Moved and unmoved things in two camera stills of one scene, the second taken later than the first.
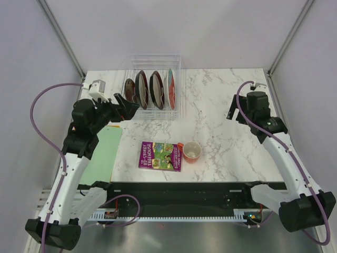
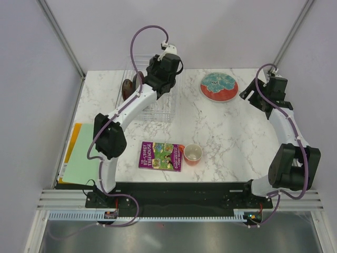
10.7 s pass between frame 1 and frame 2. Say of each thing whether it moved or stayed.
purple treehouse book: stayed
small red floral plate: stayed
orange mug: stayed
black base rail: stayed
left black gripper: moved
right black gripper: moved
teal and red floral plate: moved
